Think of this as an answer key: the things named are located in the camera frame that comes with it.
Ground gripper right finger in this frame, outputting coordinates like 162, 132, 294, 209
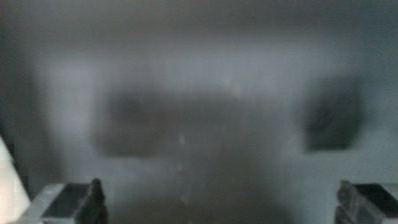
335, 181, 398, 224

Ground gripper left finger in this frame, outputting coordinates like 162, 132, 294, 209
15, 179, 109, 224

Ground white drawer cabinet frame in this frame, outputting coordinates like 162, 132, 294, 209
0, 137, 31, 224

